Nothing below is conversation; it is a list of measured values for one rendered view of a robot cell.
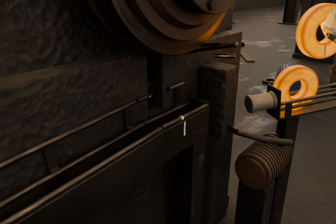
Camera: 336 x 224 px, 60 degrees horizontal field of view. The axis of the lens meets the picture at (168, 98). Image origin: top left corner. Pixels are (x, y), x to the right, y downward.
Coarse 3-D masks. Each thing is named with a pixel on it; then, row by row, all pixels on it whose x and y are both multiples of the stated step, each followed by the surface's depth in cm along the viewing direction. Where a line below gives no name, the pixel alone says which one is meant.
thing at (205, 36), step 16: (96, 0) 54; (112, 0) 50; (128, 0) 53; (112, 16) 56; (128, 16) 54; (128, 32) 56; (144, 32) 58; (208, 32) 75; (160, 48) 62; (176, 48) 66; (192, 48) 71
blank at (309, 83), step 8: (280, 72) 97; (288, 72) 94; (296, 72) 95; (304, 72) 95; (312, 72) 96; (280, 80) 95; (288, 80) 95; (296, 80) 96; (304, 80) 96; (312, 80) 97; (280, 88) 95; (288, 88) 96; (304, 88) 99; (312, 88) 98; (288, 96) 97; (296, 96) 100; (304, 96) 99
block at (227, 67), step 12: (204, 72) 91; (216, 72) 88; (228, 72) 86; (204, 84) 92; (216, 84) 89; (228, 84) 88; (204, 96) 93; (216, 96) 90; (228, 96) 90; (216, 108) 92; (228, 108) 92; (216, 120) 93; (228, 120) 94; (216, 132) 94; (228, 132) 96
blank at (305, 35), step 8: (312, 8) 82; (320, 8) 81; (328, 8) 81; (304, 16) 82; (312, 16) 81; (320, 16) 81; (304, 24) 81; (312, 24) 82; (296, 32) 84; (304, 32) 82; (312, 32) 83; (296, 40) 85; (304, 40) 83; (312, 40) 83; (328, 40) 85; (304, 48) 84; (312, 48) 84; (320, 48) 85; (328, 48) 86; (312, 56) 85; (320, 56) 86; (328, 56) 87
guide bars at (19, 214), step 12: (204, 108) 82; (180, 120) 75; (156, 132) 68; (132, 144) 63; (120, 156) 61; (96, 168) 57; (72, 180) 54; (60, 192) 52; (36, 204) 49; (12, 216) 46; (24, 216) 47
